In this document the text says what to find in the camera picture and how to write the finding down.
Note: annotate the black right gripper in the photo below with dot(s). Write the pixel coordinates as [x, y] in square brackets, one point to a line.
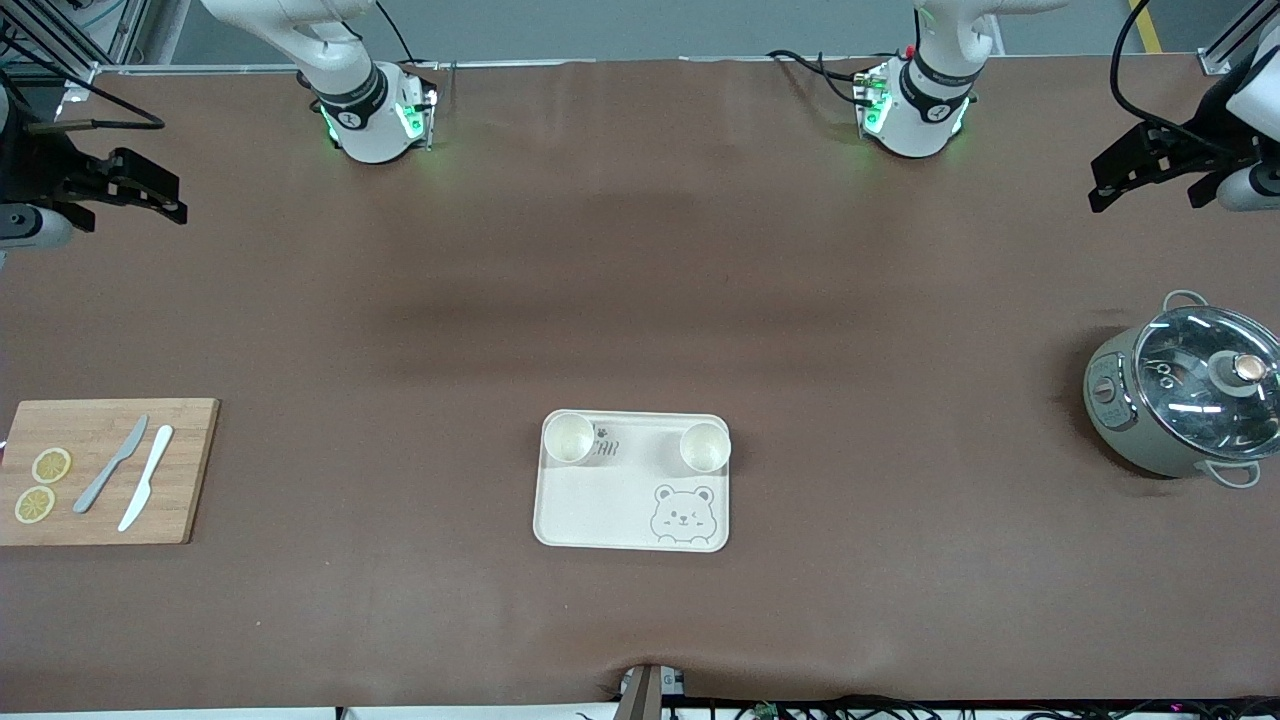
[30, 166]

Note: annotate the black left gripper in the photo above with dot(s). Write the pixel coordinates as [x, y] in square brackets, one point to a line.
[1203, 144]

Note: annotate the white plastic cup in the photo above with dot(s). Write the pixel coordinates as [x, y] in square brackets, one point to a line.
[706, 447]
[569, 438]

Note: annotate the cream bear print tray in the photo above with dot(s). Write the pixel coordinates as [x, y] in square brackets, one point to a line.
[600, 510]

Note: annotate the glass pot lid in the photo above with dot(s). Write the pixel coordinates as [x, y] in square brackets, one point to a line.
[1180, 380]

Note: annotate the grey-green electric cooking pot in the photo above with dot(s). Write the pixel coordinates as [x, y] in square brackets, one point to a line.
[1120, 420]

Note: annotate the grey plastic knife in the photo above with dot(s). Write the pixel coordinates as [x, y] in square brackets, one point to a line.
[110, 465]

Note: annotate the white plastic knife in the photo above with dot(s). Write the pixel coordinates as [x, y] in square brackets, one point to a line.
[150, 470]

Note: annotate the wooden cutting board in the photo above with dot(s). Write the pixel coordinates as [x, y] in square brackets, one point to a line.
[190, 470]

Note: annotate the lemon slice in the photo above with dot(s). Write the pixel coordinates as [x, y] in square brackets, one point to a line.
[35, 504]
[51, 465]

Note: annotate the brown table cover sheet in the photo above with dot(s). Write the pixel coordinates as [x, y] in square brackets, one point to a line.
[640, 250]

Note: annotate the aluminium frame strut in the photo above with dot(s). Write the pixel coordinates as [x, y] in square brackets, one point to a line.
[1215, 62]
[80, 78]

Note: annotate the grey metal mount post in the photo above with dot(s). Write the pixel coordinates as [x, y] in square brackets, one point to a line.
[645, 695]

